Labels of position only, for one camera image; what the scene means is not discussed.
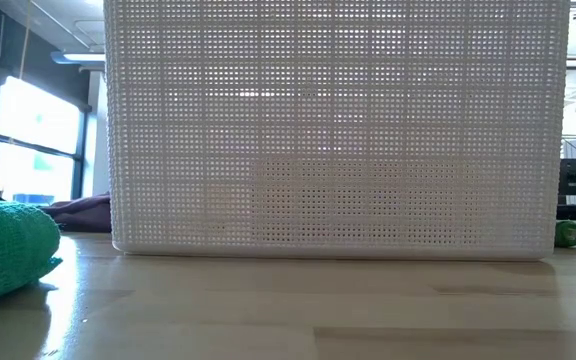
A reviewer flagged long ceiling light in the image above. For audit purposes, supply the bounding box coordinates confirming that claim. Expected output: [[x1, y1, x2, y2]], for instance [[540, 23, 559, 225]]
[[49, 49, 107, 65]]

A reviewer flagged white perforated plastic basket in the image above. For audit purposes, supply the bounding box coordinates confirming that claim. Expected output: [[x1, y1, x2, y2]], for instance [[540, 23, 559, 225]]
[[102, 0, 572, 262]]

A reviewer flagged teal bandage roll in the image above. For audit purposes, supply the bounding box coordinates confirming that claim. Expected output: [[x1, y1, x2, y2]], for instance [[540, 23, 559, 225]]
[[0, 196, 64, 314]]

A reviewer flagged large bright window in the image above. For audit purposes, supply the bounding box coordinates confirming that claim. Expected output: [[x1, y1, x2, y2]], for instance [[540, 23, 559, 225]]
[[0, 74, 90, 206]]

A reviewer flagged purple folded cloth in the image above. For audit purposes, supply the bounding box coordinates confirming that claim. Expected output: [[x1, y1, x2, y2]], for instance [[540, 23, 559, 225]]
[[39, 191, 113, 234]]

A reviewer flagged yellow hanging rope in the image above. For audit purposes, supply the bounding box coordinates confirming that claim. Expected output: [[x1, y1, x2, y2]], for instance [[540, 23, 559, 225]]
[[16, 0, 33, 82]]

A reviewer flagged bright green bandage roll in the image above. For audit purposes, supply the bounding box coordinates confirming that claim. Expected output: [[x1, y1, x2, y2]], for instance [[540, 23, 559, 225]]
[[553, 219, 576, 249]]

